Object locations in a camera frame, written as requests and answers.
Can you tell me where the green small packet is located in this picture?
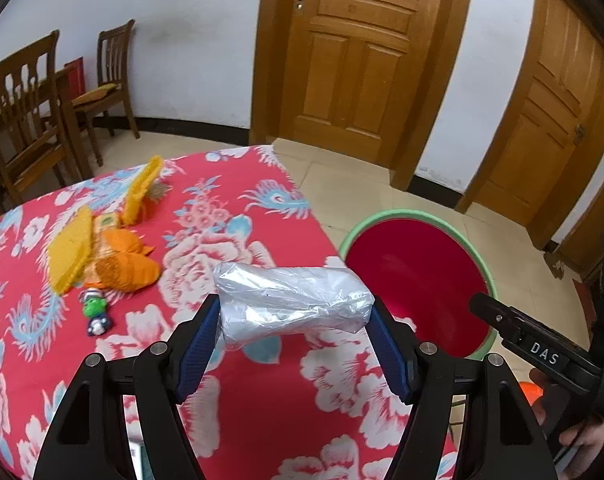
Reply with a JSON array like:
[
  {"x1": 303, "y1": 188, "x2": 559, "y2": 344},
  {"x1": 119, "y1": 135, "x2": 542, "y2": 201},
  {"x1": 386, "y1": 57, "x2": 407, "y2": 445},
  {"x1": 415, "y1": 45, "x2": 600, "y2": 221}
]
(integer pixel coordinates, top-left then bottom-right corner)
[{"x1": 92, "y1": 214, "x2": 125, "y2": 233}]

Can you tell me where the red bucket with green rim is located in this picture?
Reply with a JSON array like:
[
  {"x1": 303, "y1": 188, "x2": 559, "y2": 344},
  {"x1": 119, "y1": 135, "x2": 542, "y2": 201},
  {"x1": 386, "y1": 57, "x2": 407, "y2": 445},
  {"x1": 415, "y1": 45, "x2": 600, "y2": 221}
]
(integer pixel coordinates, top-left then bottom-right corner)
[{"x1": 338, "y1": 210, "x2": 498, "y2": 361}]

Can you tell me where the small green white toy figure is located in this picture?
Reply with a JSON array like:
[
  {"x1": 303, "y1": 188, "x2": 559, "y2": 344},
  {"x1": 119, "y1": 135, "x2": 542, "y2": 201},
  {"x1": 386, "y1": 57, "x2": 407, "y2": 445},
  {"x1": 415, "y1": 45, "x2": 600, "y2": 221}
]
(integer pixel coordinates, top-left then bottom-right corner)
[{"x1": 82, "y1": 287, "x2": 113, "y2": 336}]

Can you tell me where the white plastic bag bundle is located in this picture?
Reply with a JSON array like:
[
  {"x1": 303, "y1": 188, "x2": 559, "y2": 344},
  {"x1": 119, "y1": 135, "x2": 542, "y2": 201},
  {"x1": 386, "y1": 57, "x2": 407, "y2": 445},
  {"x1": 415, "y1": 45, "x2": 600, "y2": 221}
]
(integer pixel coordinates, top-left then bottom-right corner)
[{"x1": 213, "y1": 261, "x2": 373, "y2": 353}]

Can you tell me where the orange snack packet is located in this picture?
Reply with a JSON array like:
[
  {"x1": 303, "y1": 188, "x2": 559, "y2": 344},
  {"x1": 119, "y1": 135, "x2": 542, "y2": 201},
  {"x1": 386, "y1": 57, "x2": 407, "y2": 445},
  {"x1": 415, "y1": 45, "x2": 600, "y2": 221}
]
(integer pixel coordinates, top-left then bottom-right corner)
[{"x1": 89, "y1": 230, "x2": 163, "y2": 293}]

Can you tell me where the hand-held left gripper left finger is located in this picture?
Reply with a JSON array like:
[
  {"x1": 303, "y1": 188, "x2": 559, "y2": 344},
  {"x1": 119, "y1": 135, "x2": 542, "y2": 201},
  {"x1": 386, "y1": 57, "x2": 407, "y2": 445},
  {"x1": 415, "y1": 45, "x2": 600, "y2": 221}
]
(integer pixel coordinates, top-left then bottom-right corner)
[{"x1": 32, "y1": 294, "x2": 223, "y2": 480}]

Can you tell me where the orange plastic stool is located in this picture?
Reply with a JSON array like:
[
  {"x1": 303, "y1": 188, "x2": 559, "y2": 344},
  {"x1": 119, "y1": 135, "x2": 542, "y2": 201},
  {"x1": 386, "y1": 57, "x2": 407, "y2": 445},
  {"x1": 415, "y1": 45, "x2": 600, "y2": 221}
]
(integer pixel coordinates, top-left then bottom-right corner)
[{"x1": 517, "y1": 381, "x2": 545, "y2": 408}]

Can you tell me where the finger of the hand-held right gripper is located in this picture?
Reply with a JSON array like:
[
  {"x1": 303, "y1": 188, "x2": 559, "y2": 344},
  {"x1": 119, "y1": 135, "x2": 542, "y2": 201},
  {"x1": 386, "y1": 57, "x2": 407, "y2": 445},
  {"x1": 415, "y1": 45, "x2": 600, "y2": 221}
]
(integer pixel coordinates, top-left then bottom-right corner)
[{"x1": 469, "y1": 292, "x2": 530, "y2": 348}]

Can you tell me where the wooden slat-back chair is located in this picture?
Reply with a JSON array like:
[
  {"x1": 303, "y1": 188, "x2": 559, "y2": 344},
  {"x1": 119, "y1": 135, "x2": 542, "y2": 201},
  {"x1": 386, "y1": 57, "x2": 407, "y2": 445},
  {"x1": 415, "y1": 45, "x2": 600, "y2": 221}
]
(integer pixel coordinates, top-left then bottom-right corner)
[
  {"x1": 0, "y1": 30, "x2": 82, "y2": 206},
  {"x1": 72, "y1": 19, "x2": 141, "y2": 140}
]

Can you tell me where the person's right hand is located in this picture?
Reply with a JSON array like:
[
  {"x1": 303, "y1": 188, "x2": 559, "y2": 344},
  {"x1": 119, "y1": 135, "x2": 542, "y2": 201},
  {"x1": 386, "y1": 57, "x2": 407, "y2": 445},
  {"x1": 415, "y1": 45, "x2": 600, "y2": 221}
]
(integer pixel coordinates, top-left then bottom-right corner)
[{"x1": 529, "y1": 367, "x2": 604, "y2": 480}]

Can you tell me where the red flat box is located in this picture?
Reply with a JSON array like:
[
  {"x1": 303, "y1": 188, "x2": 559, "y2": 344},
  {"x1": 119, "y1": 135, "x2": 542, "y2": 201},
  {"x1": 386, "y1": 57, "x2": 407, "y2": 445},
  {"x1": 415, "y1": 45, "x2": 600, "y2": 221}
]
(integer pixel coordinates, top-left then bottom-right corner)
[{"x1": 64, "y1": 56, "x2": 87, "y2": 103}]

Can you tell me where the yellow foam fruit net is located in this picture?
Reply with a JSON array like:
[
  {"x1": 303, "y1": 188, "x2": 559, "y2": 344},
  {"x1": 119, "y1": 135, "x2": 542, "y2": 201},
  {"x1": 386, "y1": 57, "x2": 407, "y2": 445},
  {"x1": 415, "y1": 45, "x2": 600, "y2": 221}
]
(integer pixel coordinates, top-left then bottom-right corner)
[
  {"x1": 48, "y1": 207, "x2": 95, "y2": 293},
  {"x1": 126, "y1": 156, "x2": 163, "y2": 226}
]

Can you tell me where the wooden panel door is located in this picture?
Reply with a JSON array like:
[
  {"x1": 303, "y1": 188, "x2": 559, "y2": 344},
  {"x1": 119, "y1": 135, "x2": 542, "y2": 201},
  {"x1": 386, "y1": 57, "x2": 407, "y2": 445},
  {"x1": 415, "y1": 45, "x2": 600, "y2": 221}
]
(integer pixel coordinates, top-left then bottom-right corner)
[
  {"x1": 552, "y1": 176, "x2": 604, "y2": 281},
  {"x1": 457, "y1": 0, "x2": 604, "y2": 251},
  {"x1": 252, "y1": 0, "x2": 475, "y2": 191}
]

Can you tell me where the red floral tablecloth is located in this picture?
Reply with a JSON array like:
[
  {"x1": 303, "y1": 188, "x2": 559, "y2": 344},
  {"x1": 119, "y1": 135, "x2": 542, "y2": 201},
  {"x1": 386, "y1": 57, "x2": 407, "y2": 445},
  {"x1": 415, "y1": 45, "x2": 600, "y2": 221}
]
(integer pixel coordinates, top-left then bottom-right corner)
[{"x1": 0, "y1": 145, "x2": 463, "y2": 480}]

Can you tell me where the yellow brown seat cushion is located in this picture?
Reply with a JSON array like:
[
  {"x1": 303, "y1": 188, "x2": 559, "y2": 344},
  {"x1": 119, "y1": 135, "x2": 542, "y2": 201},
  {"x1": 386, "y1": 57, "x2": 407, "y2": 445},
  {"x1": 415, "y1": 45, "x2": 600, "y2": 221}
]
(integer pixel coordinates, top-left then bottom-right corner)
[{"x1": 72, "y1": 83, "x2": 120, "y2": 107}]

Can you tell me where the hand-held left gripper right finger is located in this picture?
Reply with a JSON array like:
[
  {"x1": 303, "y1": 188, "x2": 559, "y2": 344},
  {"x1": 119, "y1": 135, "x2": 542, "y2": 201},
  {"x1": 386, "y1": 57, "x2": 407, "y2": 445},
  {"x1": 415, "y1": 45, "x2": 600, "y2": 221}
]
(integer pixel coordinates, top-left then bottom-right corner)
[{"x1": 369, "y1": 302, "x2": 560, "y2": 480}]

